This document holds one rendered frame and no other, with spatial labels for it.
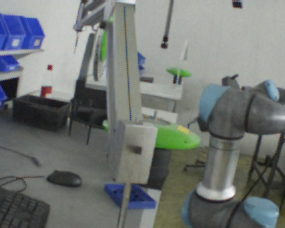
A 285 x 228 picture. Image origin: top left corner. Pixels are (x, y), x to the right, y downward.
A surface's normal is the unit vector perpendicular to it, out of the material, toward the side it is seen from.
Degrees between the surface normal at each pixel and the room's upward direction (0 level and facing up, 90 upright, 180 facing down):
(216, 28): 90
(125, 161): 90
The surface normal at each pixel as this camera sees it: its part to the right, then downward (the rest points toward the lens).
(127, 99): 0.35, -0.47
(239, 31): -0.11, 0.14
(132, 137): 0.31, 0.21
